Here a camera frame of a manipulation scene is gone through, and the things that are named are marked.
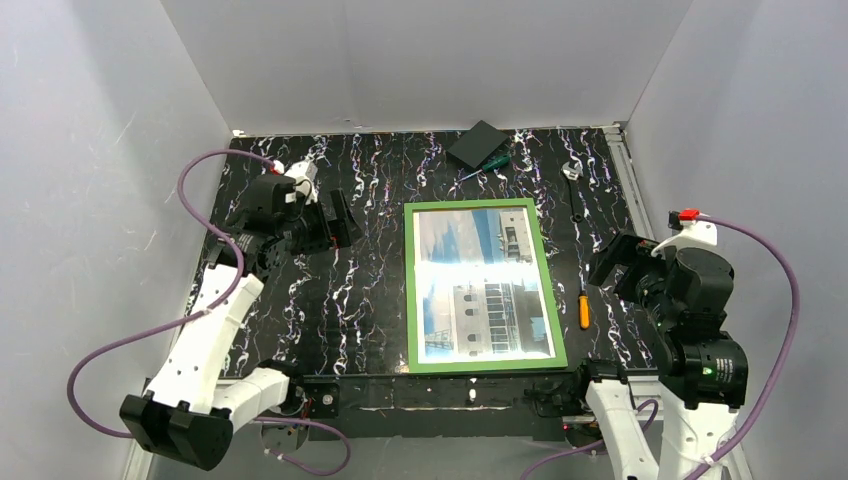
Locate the aluminium rail frame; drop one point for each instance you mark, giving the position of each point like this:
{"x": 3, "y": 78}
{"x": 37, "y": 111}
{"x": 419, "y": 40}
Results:
{"x": 344, "y": 313}

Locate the green handled screwdriver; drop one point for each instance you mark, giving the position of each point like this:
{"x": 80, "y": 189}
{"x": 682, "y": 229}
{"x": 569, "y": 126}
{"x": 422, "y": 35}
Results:
{"x": 489, "y": 166}

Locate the black square box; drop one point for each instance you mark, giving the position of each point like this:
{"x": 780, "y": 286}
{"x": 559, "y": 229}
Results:
{"x": 474, "y": 147}

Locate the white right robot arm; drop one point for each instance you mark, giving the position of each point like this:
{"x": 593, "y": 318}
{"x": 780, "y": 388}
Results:
{"x": 702, "y": 371}

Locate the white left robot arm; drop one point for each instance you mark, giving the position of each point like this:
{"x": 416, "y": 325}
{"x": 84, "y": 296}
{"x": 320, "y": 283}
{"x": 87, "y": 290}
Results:
{"x": 182, "y": 415}

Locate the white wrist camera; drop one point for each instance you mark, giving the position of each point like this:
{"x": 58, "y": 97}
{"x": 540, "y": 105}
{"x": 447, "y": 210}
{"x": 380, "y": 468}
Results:
{"x": 303, "y": 174}
{"x": 690, "y": 232}

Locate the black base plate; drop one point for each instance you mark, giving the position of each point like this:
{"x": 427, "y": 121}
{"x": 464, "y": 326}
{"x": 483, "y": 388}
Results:
{"x": 544, "y": 405}

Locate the orange handled screwdriver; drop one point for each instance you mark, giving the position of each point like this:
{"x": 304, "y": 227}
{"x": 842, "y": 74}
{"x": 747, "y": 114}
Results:
{"x": 583, "y": 300}

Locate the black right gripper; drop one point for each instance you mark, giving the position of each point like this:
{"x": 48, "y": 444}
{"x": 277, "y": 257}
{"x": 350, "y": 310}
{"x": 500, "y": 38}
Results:
{"x": 622, "y": 266}

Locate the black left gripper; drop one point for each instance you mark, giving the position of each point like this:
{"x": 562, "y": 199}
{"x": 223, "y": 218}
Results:
{"x": 329, "y": 225}

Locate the green picture frame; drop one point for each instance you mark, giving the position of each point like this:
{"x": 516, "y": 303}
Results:
{"x": 553, "y": 298}

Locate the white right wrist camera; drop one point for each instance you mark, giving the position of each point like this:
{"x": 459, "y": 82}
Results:
{"x": 690, "y": 232}

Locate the building photo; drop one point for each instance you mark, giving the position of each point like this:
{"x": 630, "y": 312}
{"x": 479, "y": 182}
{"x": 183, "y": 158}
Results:
{"x": 484, "y": 285}

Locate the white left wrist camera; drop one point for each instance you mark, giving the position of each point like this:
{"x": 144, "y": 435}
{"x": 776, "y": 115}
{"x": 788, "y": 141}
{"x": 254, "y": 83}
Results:
{"x": 303, "y": 174}

